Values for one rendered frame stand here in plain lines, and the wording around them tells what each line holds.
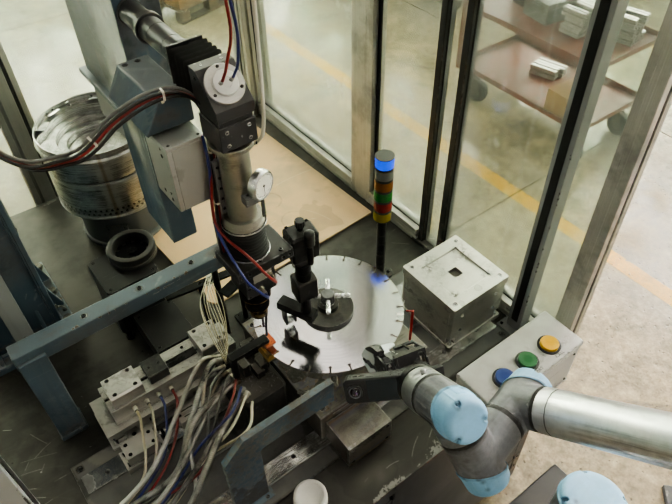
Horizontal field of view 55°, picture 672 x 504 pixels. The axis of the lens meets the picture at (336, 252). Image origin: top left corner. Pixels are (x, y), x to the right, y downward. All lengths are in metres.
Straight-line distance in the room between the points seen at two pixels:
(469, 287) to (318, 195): 0.65
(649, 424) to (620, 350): 1.73
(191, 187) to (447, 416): 0.52
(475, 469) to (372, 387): 0.22
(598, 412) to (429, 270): 0.67
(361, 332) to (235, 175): 0.52
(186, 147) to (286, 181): 1.06
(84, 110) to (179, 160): 0.93
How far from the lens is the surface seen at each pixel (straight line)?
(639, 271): 3.04
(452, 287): 1.53
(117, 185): 1.73
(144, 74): 1.08
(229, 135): 0.94
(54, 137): 1.84
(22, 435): 1.64
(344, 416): 1.40
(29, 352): 1.36
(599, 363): 2.65
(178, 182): 1.03
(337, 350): 1.34
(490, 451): 1.04
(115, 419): 1.47
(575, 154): 1.30
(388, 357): 1.14
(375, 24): 1.65
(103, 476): 1.50
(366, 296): 1.43
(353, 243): 1.83
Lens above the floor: 2.03
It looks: 45 degrees down
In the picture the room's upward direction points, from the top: 1 degrees counter-clockwise
